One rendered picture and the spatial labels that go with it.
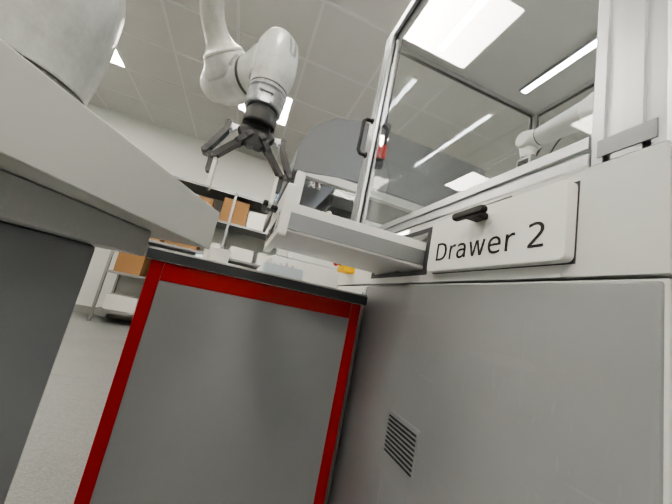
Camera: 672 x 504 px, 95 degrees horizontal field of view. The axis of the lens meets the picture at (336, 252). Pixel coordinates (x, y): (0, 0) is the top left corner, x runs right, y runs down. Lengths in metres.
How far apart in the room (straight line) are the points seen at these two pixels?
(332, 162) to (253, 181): 3.52
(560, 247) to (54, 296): 0.63
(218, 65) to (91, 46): 0.43
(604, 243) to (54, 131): 0.56
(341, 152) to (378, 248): 1.16
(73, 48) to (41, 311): 0.31
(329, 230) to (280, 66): 0.40
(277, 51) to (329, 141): 1.00
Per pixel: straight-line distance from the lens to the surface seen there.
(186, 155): 5.34
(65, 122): 0.36
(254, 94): 0.79
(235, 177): 5.19
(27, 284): 0.48
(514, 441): 0.52
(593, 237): 0.48
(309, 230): 0.63
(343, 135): 1.83
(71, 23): 0.53
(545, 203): 0.52
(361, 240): 0.66
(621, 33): 0.62
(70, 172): 0.36
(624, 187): 0.49
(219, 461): 0.94
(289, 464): 0.97
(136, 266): 4.62
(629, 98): 0.55
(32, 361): 0.53
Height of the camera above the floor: 0.70
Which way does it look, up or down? 10 degrees up
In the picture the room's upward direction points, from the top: 12 degrees clockwise
